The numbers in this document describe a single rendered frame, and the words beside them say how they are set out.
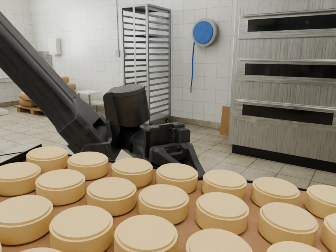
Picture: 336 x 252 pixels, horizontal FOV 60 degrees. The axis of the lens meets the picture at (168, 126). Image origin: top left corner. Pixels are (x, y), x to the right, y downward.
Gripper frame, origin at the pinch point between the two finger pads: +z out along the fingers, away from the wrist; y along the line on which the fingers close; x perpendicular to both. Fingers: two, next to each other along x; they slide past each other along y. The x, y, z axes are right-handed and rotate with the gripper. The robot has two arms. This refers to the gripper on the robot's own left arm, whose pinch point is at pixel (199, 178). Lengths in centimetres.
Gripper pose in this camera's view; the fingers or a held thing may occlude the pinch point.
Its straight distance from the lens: 38.8
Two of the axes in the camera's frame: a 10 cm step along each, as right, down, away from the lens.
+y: -0.3, 9.7, 2.6
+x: -8.4, 1.1, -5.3
